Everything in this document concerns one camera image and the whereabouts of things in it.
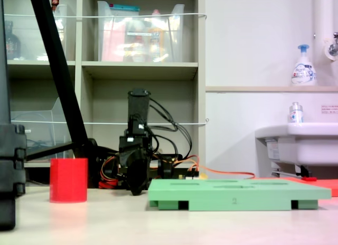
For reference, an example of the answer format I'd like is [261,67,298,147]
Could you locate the orange spray bottle pink cap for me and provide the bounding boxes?
[148,9,166,62]

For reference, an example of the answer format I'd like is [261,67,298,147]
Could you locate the small clear sanitizer bottle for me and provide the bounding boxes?
[287,101,304,124]

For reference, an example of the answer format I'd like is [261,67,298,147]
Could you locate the white wall pipe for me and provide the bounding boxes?
[313,0,338,86]

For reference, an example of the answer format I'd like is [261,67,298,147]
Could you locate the orange flat block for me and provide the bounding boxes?
[286,177,338,197]

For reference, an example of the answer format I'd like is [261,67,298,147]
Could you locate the black wire bundle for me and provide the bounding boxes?
[152,125,193,161]

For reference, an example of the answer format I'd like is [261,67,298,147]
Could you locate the thin orange wire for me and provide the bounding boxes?
[182,154,256,180]

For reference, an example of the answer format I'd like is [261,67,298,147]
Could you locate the notched black stack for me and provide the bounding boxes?
[0,0,27,231]

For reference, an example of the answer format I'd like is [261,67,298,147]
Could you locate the clear plastic storage bin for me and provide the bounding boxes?
[4,3,68,61]
[10,97,74,164]

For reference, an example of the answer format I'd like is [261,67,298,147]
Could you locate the beige shelf unit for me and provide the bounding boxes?
[0,0,206,187]

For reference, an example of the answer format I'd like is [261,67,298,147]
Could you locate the white blue soap pump bottle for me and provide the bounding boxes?
[291,44,317,87]

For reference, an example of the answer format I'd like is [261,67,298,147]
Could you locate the green shape sorting board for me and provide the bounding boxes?
[147,177,332,212]

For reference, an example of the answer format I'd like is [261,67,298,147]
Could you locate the black wire loop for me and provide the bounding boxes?
[147,97,179,132]

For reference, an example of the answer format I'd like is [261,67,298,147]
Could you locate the clear storage bin with packages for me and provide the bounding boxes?
[97,1,185,63]

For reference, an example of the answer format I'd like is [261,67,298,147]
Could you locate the red octagonal pillar block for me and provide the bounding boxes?
[49,157,88,204]

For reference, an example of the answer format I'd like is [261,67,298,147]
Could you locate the wall notice with pink text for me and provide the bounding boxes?
[321,105,338,115]

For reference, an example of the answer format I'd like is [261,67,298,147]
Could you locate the small circuit board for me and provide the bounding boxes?
[178,172,207,181]

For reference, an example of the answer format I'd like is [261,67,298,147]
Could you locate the dark glass bottle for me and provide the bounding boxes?
[4,20,22,60]

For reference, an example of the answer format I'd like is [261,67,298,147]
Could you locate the white sink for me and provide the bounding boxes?
[255,122,338,177]

